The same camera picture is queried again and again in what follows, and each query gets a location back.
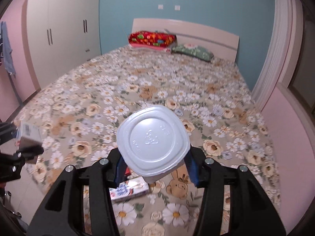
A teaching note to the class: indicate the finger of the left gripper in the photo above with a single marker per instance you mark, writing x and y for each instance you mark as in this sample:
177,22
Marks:
11,165
8,131

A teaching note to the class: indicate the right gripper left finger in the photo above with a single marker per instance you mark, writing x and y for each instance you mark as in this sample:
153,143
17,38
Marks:
61,211

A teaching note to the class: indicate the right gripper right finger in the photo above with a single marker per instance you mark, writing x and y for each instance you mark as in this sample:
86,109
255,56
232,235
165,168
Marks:
251,210

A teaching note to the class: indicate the small grey box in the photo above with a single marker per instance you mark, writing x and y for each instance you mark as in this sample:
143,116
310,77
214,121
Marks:
28,135

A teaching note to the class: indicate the white plastic cup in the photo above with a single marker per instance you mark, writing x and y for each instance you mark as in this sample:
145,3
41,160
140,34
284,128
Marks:
153,142

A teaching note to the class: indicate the blue hanging garment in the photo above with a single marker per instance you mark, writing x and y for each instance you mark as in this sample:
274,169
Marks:
6,50

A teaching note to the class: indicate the floral bed sheet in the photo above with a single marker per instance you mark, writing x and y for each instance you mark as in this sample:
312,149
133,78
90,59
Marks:
79,115

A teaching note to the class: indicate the white milk carton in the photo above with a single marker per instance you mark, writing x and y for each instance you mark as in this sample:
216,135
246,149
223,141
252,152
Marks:
129,189

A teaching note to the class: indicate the white wardrobe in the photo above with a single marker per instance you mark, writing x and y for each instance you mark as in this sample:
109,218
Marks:
62,34

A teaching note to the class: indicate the white bed headboard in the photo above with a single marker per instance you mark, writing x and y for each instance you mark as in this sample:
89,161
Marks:
221,43

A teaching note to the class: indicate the green floral pillow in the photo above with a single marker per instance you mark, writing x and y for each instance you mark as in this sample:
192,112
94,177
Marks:
195,51

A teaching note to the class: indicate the red patterned pillow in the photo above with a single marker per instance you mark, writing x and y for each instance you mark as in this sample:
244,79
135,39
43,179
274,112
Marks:
157,41

